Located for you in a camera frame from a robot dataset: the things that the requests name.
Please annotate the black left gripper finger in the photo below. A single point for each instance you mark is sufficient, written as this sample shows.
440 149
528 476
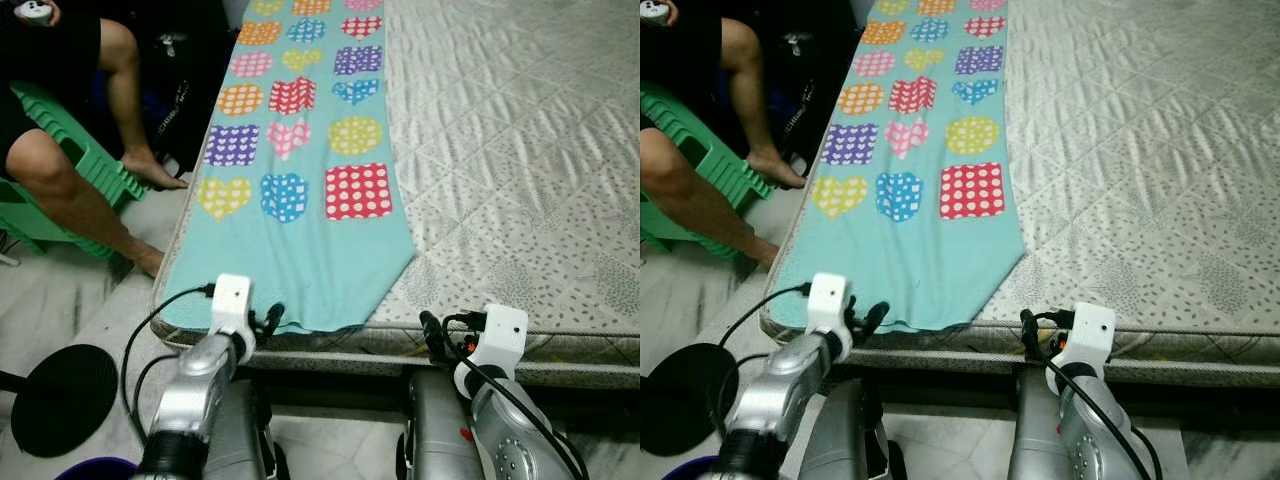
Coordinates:
274 316
876 314

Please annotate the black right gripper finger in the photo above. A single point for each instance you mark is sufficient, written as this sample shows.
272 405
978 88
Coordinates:
432 333
1030 332

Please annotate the white handheld controller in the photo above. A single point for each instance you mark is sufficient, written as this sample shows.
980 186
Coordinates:
28 10
652 10

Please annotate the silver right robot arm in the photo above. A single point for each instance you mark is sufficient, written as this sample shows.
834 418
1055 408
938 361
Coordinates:
520 430
1100 430

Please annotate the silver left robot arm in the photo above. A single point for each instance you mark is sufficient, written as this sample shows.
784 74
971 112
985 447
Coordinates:
195 400
785 400

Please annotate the person's left hand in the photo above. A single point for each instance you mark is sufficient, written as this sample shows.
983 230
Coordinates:
672 10
50 10

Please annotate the teal heart patterned blanket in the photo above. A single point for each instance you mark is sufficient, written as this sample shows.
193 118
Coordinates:
910 260
300 260

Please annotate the silver robot right leg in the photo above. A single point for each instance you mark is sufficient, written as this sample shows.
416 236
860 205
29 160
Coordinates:
1035 430
430 430

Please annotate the green plastic stool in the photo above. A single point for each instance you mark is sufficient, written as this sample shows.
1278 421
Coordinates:
725 165
105 165

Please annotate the grey patterned mattress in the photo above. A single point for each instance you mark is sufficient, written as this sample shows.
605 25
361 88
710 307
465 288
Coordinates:
1140 120
520 120

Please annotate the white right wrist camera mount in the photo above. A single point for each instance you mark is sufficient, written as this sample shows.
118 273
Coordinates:
500 335
1090 330

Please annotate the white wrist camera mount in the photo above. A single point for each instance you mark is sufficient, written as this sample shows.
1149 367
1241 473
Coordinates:
230 300
500 335
828 298
1090 330

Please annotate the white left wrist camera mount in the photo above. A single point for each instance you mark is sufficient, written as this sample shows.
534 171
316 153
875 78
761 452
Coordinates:
828 298
230 300

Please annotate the dark bed frame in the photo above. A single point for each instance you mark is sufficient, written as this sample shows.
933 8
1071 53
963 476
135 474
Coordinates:
950 390
340 392

